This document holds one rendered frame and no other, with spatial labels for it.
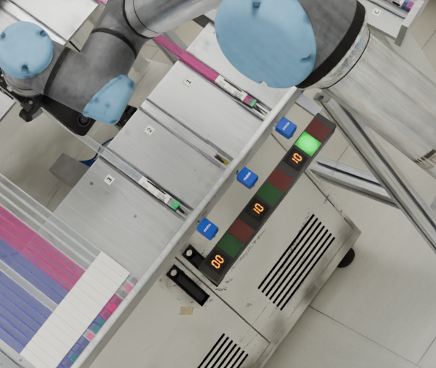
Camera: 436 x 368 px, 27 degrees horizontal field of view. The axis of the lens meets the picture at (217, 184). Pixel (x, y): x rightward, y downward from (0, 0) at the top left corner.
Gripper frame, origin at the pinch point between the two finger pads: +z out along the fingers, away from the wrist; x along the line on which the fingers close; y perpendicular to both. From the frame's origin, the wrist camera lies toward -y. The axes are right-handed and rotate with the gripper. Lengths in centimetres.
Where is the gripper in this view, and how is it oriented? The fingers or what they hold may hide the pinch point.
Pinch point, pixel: (43, 107)
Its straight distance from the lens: 160.9
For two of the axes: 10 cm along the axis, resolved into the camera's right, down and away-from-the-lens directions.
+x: -6.0, 7.7, -1.9
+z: -1.6, 1.2, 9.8
